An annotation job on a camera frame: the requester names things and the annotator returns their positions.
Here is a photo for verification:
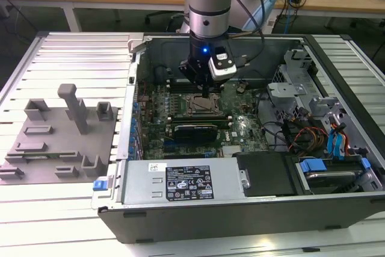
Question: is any silver CPU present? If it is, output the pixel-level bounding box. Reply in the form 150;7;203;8
192;98;216;112

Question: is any CPU socket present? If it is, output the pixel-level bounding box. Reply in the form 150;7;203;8
185;93;223;117

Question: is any black RAM slot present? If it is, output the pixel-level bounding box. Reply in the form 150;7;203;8
167;85;224;94
167;113;234;121
167;78;224;87

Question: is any black office chair base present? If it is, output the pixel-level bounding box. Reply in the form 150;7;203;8
144;11;185;34

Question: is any green RAM stick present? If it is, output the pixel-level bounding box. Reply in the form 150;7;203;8
170;118;232;129
20;152;78;159

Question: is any green motherboard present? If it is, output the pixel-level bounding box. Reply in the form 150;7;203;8
137;81;271;160

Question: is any black graphics card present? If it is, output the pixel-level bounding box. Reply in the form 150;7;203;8
171;123;220;144

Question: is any silver metal disk bay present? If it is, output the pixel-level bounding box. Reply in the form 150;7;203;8
266;48;319;125

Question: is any silver chipset heatsink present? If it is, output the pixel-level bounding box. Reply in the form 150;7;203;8
222;145;239;158

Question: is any black plastic drive shroud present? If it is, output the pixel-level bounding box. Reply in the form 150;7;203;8
233;150;298;198

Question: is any silver power supply with label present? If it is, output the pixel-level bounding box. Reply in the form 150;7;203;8
120;158;251;206

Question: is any hard disk in blue carrier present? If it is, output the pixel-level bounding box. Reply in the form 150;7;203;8
296;156;372;194

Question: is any grey parts rack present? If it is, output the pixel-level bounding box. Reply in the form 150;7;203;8
0;83;120;185

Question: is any black and silver PC case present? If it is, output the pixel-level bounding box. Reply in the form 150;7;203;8
90;33;385;244

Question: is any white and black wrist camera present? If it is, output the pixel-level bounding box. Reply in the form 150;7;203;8
208;46;238;82

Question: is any red yellow power wire bundle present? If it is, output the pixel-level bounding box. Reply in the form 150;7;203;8
288;126;329;152

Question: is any pale blue data wire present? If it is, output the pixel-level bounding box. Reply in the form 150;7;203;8
326;129;337;158
336;127;348;159

